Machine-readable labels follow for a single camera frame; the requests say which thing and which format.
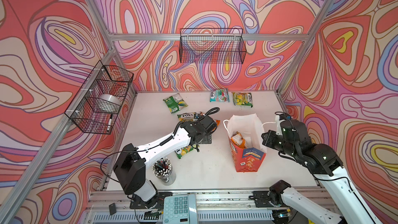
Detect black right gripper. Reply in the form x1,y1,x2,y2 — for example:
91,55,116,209
261,130,299,159

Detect yellow green mango snack bag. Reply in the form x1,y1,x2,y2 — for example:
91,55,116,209
175,146,194,159

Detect dark green snack bag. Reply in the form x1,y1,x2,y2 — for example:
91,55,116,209
163,93,188,114

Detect red white paper bag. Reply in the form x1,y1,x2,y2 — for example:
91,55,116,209
223,114,267,173

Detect pink yellow snack bag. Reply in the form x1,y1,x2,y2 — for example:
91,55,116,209
231,132,247,149

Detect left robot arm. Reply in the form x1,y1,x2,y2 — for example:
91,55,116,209
113,115,217,202

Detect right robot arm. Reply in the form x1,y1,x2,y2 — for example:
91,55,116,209
261,115,381,224

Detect green spring tea snack bag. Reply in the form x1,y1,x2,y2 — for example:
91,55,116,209
177,112,201,122

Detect orange snack bag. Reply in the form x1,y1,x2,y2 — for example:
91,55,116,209
198,112,220,127

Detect teal mint snack bag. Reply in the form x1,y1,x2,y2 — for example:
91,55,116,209
209,88,230,102

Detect yellow green lemon snack bag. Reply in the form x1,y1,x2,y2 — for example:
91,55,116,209
232,92,254,107

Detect pen cup with pens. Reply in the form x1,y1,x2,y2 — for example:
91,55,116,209
152,158,176,186

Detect teal calculator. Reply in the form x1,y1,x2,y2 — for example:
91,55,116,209
162,194,199,224

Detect black marker in basket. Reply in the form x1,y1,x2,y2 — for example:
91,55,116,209
107,114,113,132

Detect white tape roll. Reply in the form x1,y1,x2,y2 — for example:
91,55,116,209
96,94,122,114

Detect back wire basket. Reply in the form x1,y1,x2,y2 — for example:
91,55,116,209
179,27,247,64

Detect wire basket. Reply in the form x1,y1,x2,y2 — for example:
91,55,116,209
179,27,247,64
64,61,134,134

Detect left wire basket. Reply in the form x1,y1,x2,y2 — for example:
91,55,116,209
64,61,134,134

